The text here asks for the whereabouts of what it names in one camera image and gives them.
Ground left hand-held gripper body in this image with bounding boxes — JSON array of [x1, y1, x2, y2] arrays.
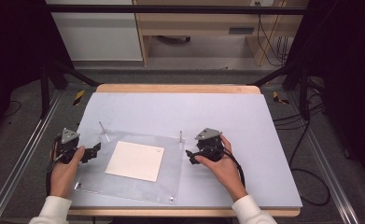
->
[[56, 127, 80, 165]]

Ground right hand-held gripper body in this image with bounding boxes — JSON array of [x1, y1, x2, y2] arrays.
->
[[194, 127, 226, 162]]

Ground clear acrylic photo frame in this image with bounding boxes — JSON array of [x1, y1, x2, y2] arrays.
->
[[74, 120, 186, 206]]

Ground picture card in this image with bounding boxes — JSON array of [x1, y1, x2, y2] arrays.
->
[[104, 140, 166, 183]]

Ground person's left hand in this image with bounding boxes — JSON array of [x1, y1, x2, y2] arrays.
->
[[49, 146, 87, 200]]

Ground person's right hand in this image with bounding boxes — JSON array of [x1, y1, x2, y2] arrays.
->
[[194, 133, 249, 203]]

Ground pale foam board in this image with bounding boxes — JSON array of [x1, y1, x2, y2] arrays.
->
[[69, 91, 303, 209]]

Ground black metal stand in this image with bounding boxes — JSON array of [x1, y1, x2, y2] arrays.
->
[[250, 61, 313, 121], [39, 59, 101, 119]]

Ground wooden table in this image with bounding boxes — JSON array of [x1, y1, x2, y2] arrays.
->
[[66, 83, 302, 218]]

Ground dark curtain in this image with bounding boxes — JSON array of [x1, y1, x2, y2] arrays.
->
[[285, 0, 365, 189], [0, 0, 76, 147]]

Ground white cabinet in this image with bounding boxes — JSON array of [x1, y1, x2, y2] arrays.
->
[[45, 0, 144, 62]]

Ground light wooden desk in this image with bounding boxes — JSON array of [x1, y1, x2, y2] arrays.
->
[[133, 0, 309, 67]]

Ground black horizontal bar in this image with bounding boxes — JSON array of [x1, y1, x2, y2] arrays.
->
[[44, 4, 309, 16]]

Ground right hand-held gripper cable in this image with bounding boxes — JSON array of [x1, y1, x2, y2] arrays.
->
[[221, 145, 246, 189]]

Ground hand-held gripper cable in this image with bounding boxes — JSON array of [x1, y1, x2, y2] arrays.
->
[[45, 134, 63, 198], [221, 145, 246, 189]]

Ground left hand-held gripper cable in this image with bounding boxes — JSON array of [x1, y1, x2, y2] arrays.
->
[[45, 134, 63, 198]]

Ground aluminium floor rail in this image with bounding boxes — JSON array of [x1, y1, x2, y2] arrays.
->
[[287, 91, 360, 224], [0, 89, 63, 224]]

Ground thin black floor cable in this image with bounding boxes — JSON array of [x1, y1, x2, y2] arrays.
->
[[2, 99, 22, 119]]

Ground black hanging cables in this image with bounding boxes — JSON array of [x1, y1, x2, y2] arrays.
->
[[256, 2, 294, 67]]

